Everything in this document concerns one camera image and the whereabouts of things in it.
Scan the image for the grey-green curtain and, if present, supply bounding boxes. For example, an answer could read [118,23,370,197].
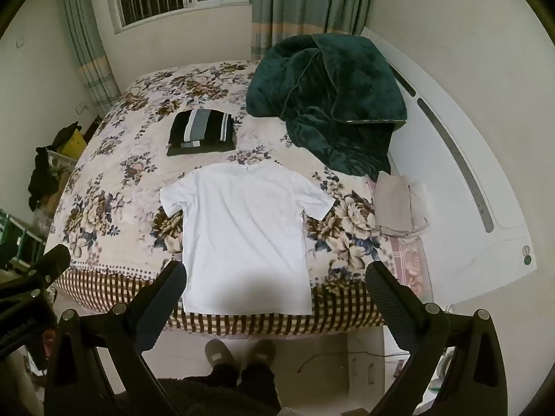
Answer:
[58,0,123,119]
[250,0,379,62]

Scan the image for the folded beige cloth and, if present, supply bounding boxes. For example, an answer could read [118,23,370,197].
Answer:
[374,171,413,234]

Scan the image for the pink patterned sheet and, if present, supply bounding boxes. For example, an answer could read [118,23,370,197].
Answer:
[366,174,434,302]

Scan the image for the grey slipper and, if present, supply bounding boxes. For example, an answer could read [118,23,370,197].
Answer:
[205,339,237,374]
[251,339,277,372]

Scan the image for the green plastic crate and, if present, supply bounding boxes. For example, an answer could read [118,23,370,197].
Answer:
[0,207,48,266]

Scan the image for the pile of black clothes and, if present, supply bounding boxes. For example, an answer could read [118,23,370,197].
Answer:
[28,121,79,214]

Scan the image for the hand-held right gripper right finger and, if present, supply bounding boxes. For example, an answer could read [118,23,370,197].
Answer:
[365,262,508,416]

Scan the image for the white t-shirt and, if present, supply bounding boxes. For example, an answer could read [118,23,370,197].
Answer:
[159,160,336,316]

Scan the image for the folded black striped garment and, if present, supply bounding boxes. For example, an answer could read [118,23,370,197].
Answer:
[169,109,235,149]

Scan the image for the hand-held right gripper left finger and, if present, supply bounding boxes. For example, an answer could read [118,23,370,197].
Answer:
[43,260,188,416]

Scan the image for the person's dark trousers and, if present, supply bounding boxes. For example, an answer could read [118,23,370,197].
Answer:
[154,361,283,416]

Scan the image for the folded cream cloth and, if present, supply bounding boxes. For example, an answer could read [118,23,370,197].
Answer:
[407,180,431,238]

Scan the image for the folded dark green garment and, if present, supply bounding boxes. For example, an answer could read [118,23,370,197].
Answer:
[166,141,237,157]

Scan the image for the floral bedsheet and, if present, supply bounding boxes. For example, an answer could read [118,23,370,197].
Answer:
[49,61,434,339]

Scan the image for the yellow box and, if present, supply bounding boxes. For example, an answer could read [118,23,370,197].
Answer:
[58,127,88,162]

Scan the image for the dark green plush blanket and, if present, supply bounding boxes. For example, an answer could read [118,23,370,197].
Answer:
[246,33,409,178]

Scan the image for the white bed headboard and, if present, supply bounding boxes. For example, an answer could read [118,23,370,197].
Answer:
[359,26,537,309]

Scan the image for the black floor cable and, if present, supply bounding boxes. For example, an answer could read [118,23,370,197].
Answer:
[298,348,409,374]

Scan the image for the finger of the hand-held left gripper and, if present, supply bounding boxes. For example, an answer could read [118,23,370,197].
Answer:
[0,244,71,301]

